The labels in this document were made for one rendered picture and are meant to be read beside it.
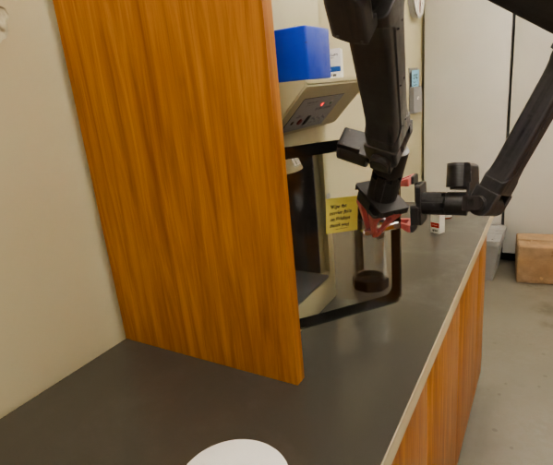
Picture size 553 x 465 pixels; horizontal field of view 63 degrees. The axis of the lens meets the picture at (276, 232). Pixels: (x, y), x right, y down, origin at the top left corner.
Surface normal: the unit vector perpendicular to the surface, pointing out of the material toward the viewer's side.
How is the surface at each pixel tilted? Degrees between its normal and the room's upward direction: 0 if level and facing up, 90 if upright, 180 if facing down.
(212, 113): 90
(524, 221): 90
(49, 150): 90
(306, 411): 0
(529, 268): 92
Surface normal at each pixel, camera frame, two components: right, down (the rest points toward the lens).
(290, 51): -0.50, 0.30
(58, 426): -0.09, -0.95
